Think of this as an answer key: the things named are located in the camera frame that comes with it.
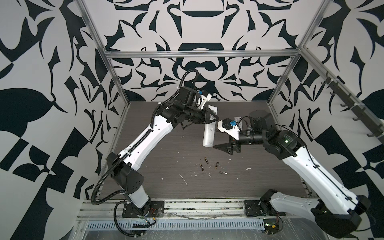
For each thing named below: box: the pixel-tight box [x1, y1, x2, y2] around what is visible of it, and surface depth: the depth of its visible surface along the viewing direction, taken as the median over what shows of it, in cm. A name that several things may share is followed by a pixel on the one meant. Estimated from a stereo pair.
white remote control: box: [203, 105, 218, 148], surface depth 66 cm
